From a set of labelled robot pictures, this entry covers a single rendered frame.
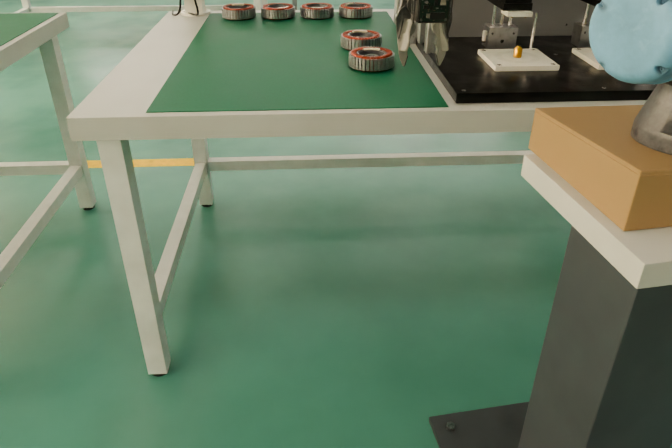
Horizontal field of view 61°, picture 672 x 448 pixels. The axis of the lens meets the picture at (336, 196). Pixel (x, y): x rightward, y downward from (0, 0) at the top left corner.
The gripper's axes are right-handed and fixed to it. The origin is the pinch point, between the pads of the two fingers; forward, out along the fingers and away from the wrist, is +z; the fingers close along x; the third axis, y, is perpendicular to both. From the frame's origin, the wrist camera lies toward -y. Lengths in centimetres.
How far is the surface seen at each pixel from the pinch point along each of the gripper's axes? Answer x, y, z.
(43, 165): -123, -89, 65
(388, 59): -3.1, -22.4, 6.5
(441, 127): 4.5, 4.1, 13.1
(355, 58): -10.9, -23.2, 6.4
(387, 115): -6.8, 4.0, 10.3
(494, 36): 25.8, -33.9, 4.2
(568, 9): 50, -47, 0
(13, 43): -105, -55, 10
